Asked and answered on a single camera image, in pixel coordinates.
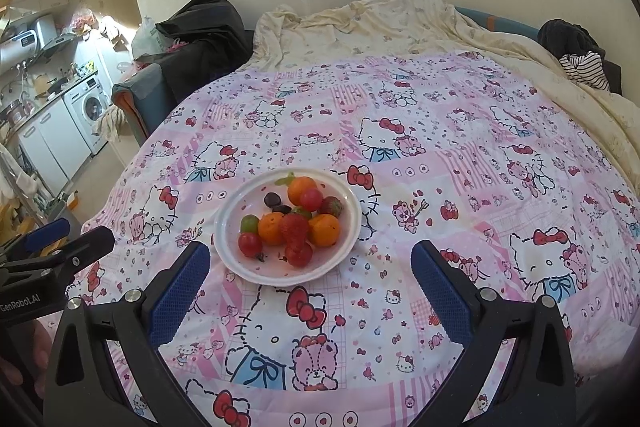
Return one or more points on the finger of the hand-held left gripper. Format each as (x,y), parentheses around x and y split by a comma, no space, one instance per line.
(47,229)
(85,244)

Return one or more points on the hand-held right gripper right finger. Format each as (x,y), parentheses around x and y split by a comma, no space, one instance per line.
(440,292)

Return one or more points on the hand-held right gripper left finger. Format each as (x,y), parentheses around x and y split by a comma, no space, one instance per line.
(180,292)

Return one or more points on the red cherry tomato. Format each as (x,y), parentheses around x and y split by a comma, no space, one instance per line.
(250,244)
(311,199)

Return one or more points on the white plate with pink print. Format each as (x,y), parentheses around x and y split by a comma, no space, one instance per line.
(265,269)

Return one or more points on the mandarin orange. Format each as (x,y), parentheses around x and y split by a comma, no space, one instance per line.
(325,231)
(299,188)
(271,229)

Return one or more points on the red strawberry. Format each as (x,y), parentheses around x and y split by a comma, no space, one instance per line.
(294,227)
(299,254)
(332,206)

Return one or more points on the dark purple grape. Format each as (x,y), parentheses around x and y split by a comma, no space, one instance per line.
(283,209)
(271,199)

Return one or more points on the person's left hand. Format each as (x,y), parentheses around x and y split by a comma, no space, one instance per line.
(42,339)

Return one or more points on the white kitchen cabinet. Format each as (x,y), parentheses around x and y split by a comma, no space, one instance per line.
(55,142)

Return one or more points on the white washing machine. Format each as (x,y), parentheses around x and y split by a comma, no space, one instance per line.
(90,112)

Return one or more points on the cream towel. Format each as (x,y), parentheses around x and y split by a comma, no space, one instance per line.
(112,119)

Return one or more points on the pink cartoon printed blanket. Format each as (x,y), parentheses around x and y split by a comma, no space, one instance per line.
(450,132)

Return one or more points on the blue sofa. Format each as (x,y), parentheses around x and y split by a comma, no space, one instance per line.
(150,97)

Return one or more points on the silver water heater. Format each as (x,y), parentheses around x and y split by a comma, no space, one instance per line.
(27,39)

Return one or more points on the pink plastic bag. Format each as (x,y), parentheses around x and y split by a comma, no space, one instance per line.
(82,19)

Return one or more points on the white plastic bag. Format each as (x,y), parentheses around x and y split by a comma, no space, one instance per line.
(145,39)

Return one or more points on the black clothing pile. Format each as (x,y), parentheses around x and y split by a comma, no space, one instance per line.
(205,27)

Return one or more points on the striped garment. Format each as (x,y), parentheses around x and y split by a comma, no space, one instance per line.
(585,69)

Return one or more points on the cream duvet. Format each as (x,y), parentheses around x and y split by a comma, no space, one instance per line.
(375,27)

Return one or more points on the blue headboard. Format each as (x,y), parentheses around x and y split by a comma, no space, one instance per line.
(510,24)

